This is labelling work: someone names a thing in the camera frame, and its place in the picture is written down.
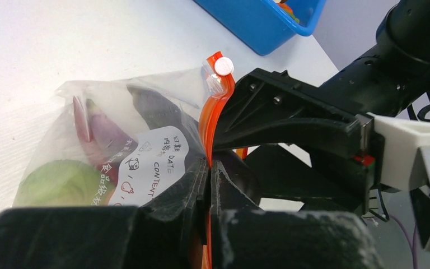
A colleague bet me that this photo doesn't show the blue plastic bin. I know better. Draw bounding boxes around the blue plastic bin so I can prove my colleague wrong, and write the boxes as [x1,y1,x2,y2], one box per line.
[196,0,326,56]

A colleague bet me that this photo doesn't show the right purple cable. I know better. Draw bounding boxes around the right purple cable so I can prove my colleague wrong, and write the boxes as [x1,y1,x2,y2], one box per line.
[389,215,422,269]

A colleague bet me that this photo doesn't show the red toy chili pepper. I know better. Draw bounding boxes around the red toy chili pepper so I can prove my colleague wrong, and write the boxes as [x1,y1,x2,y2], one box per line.
[72,96,92,144]

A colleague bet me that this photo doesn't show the green toy cabbage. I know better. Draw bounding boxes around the green toy cabbage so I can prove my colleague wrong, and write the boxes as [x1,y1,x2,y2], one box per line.
[13,160,115,207]

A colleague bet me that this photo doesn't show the dark purple toy eggplant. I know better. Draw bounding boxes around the dark purple toy eggplant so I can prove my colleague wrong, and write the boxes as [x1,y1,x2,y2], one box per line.
[127,85,203,152]

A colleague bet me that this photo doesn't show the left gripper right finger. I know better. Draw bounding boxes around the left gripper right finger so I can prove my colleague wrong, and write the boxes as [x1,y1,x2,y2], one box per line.
[209,161,383,268]

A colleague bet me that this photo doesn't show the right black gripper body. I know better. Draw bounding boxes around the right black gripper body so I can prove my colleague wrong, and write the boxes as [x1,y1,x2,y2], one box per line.
[319,1,430,124]

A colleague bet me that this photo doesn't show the clear zip top bag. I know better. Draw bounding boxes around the clear zip top bag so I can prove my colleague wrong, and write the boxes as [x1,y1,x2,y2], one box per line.
[12,51,249,269]

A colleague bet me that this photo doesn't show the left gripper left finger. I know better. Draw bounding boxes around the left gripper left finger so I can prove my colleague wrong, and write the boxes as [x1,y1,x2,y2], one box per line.
[0,159,209,268]

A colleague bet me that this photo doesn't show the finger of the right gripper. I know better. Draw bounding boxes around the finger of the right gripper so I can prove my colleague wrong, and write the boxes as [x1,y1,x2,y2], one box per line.
[214,68,368,158]
[245,145,366,214]

